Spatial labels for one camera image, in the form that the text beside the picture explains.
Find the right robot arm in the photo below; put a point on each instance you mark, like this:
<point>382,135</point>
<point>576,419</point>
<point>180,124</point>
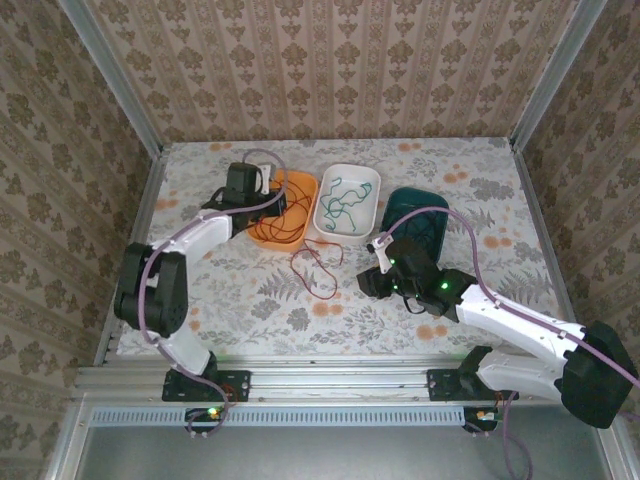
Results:
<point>520,325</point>

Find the orange plastic tray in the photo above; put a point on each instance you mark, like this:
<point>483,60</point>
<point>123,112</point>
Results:
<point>280,245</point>

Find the white plastic tray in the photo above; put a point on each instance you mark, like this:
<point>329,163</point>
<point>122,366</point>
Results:
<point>362,210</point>

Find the dark teal plastic tray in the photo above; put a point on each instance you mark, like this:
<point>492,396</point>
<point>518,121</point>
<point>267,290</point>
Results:
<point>420,200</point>

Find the small controller board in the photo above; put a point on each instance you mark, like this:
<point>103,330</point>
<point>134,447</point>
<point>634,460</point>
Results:
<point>205,414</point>
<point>481,416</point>

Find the grey metal sheet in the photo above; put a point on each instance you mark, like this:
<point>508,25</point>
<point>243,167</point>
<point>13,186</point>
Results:
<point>350,450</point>

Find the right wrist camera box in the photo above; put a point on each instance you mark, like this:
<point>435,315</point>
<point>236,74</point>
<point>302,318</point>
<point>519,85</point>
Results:
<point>381,255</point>

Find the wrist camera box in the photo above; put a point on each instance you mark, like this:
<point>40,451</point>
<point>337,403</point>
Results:
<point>381,255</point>
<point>266,177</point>

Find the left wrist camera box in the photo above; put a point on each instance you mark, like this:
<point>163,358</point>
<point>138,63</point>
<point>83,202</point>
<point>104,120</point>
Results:
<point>266,177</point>

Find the long aluminium mounting rail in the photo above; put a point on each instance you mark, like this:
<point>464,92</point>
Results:
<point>325,380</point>

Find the aluminium table side rail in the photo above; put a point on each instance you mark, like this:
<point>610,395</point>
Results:
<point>144,210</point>
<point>537,210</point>

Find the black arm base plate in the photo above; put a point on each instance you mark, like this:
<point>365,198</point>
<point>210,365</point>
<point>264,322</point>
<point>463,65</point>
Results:
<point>442,385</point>
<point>235,385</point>

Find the aluminium frame post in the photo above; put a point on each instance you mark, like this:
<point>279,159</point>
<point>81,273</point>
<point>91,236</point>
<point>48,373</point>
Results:
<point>555,75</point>
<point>110,75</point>

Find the aluminium lower frame bar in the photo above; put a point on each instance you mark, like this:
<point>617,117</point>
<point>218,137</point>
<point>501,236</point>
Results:
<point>67,445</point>
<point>620,450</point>

